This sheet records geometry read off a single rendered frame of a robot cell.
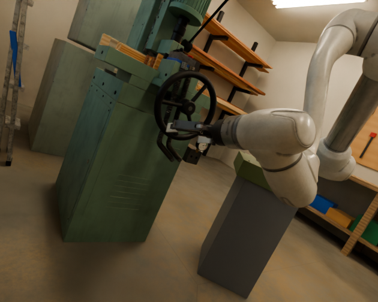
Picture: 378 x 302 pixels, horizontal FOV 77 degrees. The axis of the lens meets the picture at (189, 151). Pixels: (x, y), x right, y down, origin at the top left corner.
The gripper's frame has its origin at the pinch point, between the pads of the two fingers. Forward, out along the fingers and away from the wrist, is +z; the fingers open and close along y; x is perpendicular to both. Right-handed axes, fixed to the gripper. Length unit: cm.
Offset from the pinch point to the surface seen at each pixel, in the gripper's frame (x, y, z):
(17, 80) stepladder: -20, 49, 107
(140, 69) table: -25.2, 9.9, 27.5
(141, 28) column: -59, 4, 55
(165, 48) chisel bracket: -45, -4, 37
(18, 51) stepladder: -34, 52, 102
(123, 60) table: -25.3, 17.8, 27.4
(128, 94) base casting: -14.3, 11.0, 31.6
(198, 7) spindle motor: -63, -8, 22
